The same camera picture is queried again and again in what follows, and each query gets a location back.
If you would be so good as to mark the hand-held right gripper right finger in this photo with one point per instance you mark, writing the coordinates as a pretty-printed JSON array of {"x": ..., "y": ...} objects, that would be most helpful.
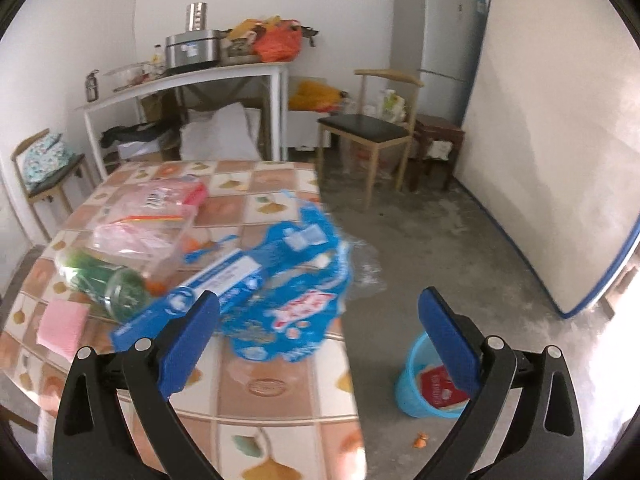
[{"x": 447, "y": 340}]

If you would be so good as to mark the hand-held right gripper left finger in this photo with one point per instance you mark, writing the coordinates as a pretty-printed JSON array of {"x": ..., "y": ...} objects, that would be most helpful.
[{"x": 187, "y": 345}]

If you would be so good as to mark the blue plastic waste basket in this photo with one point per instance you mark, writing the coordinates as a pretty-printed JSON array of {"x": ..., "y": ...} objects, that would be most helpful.
[{"x": 412, "y": 385}]

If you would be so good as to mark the orange peel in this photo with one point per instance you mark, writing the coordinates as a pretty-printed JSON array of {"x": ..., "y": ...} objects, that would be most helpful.
[
  {"x": 156, "y": 287},
  {"x": 192, "y": 245}
]

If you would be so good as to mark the long blue white carton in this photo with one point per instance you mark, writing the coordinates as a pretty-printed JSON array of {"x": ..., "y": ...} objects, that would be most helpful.
[{"x": 225, "y": 275}]

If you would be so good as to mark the clear bottle with green contents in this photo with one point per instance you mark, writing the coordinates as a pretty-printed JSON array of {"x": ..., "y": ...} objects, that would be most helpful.
[{"x": 110, "y": 285}]

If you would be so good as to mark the clear plastic bag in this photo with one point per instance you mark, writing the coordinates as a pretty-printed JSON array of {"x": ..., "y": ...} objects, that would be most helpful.
[{"x": 145, "y": 240}]

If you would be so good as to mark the blue printed plastic bag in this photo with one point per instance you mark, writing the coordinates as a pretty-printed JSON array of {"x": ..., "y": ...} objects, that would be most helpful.
[{"x": 300, "y": 310}]

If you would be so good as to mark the pink sponge cloth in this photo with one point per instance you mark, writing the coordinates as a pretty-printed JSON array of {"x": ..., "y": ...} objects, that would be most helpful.
[{"x": 60, "y": 327}]

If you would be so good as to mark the pink packet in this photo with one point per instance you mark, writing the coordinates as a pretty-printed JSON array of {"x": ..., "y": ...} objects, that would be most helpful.
[{"x": 165, "y": 194}]

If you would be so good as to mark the red card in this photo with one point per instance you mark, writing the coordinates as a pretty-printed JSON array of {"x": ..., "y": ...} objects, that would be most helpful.
[{"x": 440, "y": 390}]

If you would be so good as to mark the small orange peel scrap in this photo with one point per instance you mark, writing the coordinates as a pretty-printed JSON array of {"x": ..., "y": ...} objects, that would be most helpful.
[{"x": 420, "y": 440}]

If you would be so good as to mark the ginkgo patterned tablecloth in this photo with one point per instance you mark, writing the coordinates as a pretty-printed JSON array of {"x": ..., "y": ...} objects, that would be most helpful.
[{"x": 280, "y": 400}]

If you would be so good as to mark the white cloth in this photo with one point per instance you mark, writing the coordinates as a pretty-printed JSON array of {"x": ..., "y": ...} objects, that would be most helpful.
[{"x": 440, "y": 150}]

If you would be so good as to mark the wooden chair with dark seat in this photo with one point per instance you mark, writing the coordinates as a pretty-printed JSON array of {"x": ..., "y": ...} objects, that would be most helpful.
[{"x": 55, "y": 180}]

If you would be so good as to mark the dark wooden stool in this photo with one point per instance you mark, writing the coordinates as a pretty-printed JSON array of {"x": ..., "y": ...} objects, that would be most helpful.
[{"x": 437, "y": 127}]

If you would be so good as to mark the white sack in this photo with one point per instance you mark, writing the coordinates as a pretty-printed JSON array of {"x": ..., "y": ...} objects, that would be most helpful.
[{"x": 220, "y": 132}]

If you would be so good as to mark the black cloth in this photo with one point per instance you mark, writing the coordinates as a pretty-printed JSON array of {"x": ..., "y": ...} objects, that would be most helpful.
[{"x": 132, "y": 134}]

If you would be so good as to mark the wooden chair with black seat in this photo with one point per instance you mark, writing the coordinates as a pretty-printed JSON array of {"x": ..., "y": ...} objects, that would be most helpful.
[{"x": 365, "y": 127}]

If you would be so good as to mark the white mattress with blue edge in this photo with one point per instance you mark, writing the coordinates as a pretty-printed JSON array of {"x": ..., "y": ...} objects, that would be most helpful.
[{"x": 550, "y": 135}]

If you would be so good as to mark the floral patterned cushion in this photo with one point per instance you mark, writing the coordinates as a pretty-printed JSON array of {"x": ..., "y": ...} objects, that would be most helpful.
[{"x": 47, "y": 160}]

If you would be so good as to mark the cardboard box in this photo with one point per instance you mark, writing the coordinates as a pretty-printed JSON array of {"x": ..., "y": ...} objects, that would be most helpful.
[{"x": 151, "y": 107}]

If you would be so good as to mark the white box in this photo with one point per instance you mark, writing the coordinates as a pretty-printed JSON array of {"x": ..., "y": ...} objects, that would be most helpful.
[{"x": 300, "y": 130}]

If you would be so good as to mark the white plastic bag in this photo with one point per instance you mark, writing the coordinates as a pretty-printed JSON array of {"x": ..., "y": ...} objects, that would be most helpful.
[{"x": 392, "y": 102}]

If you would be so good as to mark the white side table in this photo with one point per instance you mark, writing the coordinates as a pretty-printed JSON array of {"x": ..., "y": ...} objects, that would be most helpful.
[{"x": 225, "y": 72}]

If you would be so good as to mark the glass bowl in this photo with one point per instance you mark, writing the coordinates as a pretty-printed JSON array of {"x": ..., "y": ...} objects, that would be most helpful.
[{"x": 127, "y": 74}]

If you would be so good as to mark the yellow bag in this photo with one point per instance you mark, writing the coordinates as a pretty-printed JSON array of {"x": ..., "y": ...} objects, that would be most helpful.
[{"x": 315, "y": 95}]

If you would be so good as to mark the small clear bottle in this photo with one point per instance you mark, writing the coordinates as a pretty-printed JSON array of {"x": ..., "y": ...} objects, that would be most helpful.
[{"x": 158, "y": 56}]

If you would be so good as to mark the silver rice cooker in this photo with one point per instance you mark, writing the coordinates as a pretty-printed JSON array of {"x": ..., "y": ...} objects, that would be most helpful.
[{"x": 192, "y": 50}]

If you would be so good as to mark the metal tray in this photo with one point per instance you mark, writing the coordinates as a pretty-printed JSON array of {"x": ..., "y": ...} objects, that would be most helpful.
[{"x": 237, "y": 54}]

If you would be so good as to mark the grey refrigerator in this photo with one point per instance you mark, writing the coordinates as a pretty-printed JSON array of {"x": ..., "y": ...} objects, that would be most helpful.
[{"x": 435, "y": 35}]

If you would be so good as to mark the orange plastic bag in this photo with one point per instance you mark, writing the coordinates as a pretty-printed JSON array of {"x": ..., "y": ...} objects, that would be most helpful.
[{"x": 277, "y": 42}]

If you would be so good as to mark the yellow packet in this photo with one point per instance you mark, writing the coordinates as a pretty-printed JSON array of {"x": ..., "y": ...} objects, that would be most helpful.
[{"x": 247, "y": 27}]

